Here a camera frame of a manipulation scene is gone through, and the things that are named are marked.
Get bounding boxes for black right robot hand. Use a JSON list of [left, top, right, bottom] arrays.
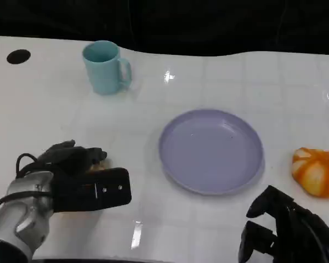
[[238, 185, 329, 263]]

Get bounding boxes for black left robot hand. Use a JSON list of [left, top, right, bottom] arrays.
[[37, 140, 133, 214]]

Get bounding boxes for orange and white bread roll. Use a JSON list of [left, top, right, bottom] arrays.
[[292, 147, 329, 198], [89, 158, 112, 172]]

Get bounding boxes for pale green mug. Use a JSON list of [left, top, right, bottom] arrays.
[[82, 40, 133, 96]]

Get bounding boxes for lilac plate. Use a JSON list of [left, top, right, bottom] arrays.
[[158, 108, 265, 196]]

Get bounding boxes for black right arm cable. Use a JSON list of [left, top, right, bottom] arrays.
[[298, 210, 329, 263]]

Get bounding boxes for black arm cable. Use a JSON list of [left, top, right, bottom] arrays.
[[298, 210, 329, 263], [0, 152, 54, 220]]

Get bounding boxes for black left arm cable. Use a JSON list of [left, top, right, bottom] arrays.
[[0, 152, 54, 220]]

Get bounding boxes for black table cable hole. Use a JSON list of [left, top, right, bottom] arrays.
[[6, 49, 31, 65]]

